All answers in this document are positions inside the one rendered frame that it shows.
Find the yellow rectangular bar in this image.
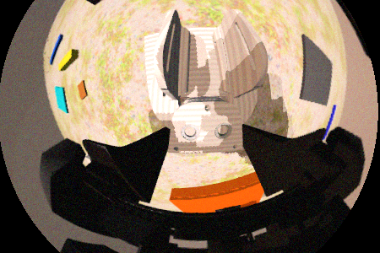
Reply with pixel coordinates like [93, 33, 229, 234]
[58, 49, 79, 71]

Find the teal flat plate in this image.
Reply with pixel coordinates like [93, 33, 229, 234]
[55, 86, 68, 114]

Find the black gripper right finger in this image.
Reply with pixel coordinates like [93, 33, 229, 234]
[242, 124, 327, 197]

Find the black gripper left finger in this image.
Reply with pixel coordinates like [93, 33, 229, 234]
[82, 127, 171, 204]

